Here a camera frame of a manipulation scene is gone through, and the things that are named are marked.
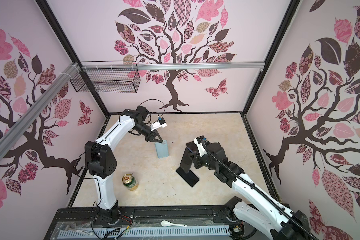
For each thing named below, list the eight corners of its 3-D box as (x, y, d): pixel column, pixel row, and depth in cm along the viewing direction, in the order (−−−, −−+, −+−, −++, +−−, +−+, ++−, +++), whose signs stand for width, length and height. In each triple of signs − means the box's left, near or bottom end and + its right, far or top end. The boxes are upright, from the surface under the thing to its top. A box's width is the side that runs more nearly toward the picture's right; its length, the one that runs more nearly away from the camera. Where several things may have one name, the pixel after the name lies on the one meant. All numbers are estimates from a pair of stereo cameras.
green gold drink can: (127, 191, 84) (120, 184, 75) (129, 181, 87) (123, 173, 78) (137, 191, 84) (131, 184, 75) (139, 181, 87) (134, 173, 78)
